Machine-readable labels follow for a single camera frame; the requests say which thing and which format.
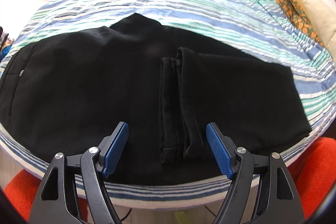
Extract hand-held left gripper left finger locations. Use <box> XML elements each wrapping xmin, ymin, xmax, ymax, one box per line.
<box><xmin>28</xmin><ymin>122</ymin><xmax>129</xmax><ymax>224</ymax></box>

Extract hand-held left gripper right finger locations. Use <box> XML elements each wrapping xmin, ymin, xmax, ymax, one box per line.
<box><xmin>206</xmin><ymin>122</ymin><xmax>306</xmax><ymax>224</ymax></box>

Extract black pants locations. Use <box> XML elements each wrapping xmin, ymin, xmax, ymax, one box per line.
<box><xmin>0</xmin><ymin>13</ymin><xmax>313</xmax><ymax>185</ymax></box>

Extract small green floor item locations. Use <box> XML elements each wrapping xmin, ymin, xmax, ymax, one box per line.
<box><xmin>175</xmin><ymin>211</ymin><xmax>190</xmax><ymax>224</ymax></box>

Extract bed with striped sheet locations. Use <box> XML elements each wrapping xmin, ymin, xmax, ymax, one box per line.
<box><xmin>0</xmin><ymin>0</ymin><xmax>336</xmax><ymax>210</ymax></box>

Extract grey clothes pile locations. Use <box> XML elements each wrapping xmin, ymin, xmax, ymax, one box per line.
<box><xmin>0</xmin><ymin>26</ymin><xmax>9</xmax><ymax>46</ymax></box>

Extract thin black cable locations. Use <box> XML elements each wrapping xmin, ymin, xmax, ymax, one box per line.
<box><xmin>122</xmin><ymin>207</ymin><xmax>133</xmax><ymax>223</ymax></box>

